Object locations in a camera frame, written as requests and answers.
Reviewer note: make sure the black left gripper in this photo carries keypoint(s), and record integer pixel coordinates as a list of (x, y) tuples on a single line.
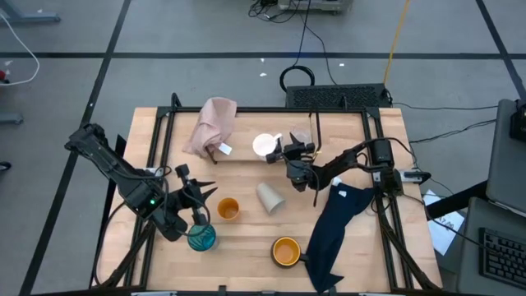
[(187, 197)]

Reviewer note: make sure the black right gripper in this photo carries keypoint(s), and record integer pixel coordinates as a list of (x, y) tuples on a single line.
[(300, 172)]

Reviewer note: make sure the small clear glass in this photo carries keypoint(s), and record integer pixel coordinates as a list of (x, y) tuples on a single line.
[(305, 135)]

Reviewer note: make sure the white mug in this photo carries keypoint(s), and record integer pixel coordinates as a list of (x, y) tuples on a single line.
[(263, 144)]

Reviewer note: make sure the small orange plastic cup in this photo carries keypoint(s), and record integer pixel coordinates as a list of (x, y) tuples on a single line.
[(228, 209)]

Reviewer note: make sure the teal faceted plastic tumbler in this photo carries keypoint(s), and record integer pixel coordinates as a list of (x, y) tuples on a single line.
[(202, 238)]

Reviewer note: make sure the beige ribbed cup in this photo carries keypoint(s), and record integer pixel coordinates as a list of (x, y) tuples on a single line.
[(269, 197)]

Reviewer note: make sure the pink cloth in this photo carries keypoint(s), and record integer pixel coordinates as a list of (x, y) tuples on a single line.
[(213, 123)]

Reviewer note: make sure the orange bowl mug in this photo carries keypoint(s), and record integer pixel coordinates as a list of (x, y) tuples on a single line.
[(286, 251)]

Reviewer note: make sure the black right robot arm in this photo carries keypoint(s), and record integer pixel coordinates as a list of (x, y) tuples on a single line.
[(349, 158)]

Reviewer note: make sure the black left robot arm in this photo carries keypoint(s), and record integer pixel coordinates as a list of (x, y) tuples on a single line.
[(107, 158)]

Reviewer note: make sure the black vented computer case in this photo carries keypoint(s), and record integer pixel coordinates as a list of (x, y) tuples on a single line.
[(337, 96)]

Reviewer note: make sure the black side panel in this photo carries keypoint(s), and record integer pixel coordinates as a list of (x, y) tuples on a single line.
[(122, 148)]

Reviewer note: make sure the navy blue cloth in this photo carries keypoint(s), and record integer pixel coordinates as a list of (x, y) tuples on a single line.
[(333, 230)]

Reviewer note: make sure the grey equipment base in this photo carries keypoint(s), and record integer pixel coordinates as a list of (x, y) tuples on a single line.
[(312, 4)]

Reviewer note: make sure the white paper sheet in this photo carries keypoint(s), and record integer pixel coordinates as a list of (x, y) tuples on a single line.
[(446, 230)]

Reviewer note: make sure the grey table foot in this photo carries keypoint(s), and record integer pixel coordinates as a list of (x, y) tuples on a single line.
[(37, 17), (10, 119)]

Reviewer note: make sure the grey flat panel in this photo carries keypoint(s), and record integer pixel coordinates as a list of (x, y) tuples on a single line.
[(507, 164)]

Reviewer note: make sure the grey desk top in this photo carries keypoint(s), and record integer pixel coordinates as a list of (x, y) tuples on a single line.
[(472, 267)]

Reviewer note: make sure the small red object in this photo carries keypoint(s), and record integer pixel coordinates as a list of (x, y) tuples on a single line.
[(3, 76)]

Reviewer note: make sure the black box device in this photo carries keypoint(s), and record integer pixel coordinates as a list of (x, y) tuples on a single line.
[(518, 123)]

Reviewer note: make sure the black keyboard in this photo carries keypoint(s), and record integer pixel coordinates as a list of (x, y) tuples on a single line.
[(503, 257)]

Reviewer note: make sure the black table rig frame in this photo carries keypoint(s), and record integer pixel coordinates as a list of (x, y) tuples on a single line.
[(255, 109)]

